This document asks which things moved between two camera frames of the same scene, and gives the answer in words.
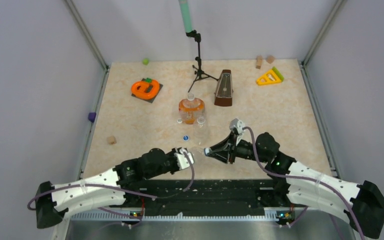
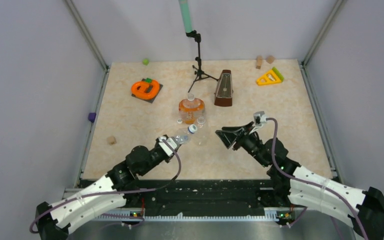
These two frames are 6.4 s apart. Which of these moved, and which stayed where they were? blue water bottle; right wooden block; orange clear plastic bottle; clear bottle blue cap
Moved: blue water bottle
Stayed: orange clear plastic bottle; right wooden block; clear bottle blue cap
